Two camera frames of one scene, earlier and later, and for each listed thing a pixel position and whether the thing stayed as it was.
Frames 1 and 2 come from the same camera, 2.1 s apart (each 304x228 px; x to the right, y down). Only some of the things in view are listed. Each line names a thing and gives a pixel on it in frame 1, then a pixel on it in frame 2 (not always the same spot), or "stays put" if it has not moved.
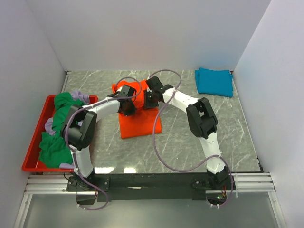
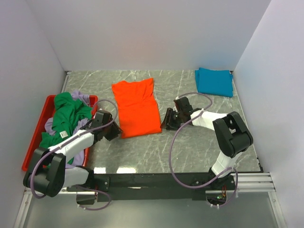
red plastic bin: x=31 y=162 stays put
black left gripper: x=130 y=111 to x=116 y=130
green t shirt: x=53 y=149 stays put
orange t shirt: x=144 y=121 stays put
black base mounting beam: x=149 y=187 stays put
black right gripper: x=147 y=105 to x=168 y=120
